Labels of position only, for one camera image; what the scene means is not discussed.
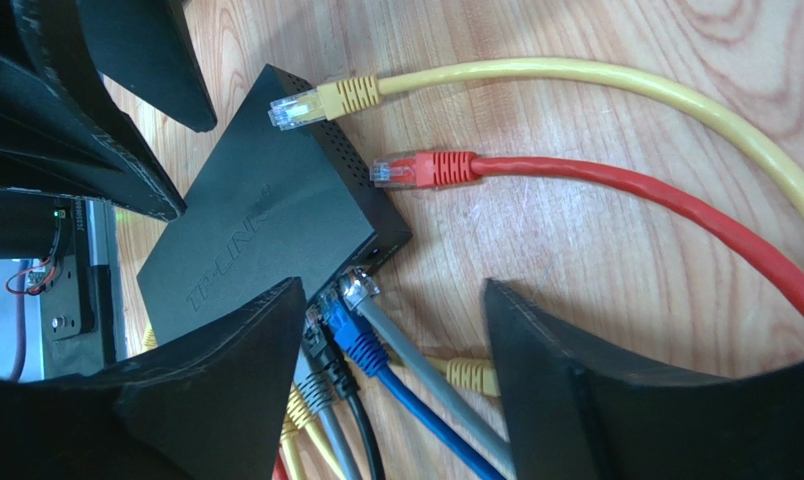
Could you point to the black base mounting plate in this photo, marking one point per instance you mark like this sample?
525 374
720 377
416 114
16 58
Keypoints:
82 322

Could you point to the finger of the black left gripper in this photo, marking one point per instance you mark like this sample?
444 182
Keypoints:
145 46
61 134

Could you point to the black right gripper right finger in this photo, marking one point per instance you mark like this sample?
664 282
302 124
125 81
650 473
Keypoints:
579 407

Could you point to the black network switch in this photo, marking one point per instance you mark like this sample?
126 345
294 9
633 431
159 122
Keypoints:
267 204

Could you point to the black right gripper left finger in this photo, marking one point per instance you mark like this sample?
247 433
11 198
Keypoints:
207 405

